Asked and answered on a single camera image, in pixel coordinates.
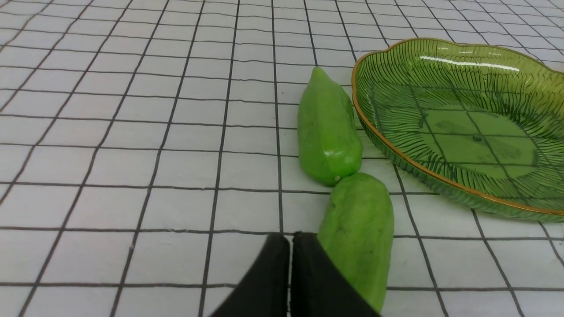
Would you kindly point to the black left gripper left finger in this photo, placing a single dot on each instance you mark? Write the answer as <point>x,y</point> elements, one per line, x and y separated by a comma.
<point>263,291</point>

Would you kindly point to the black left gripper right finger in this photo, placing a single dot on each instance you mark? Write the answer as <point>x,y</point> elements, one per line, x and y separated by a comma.
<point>317,287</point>

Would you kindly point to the rounded green cucumber vegetable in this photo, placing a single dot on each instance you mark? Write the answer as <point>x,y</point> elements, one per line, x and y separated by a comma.
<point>357,235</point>

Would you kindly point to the pointed green gourd vegetable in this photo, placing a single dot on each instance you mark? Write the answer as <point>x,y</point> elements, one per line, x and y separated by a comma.
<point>329,146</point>

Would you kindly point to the green glass plate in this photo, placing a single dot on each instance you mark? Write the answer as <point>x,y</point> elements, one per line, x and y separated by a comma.
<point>481,125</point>

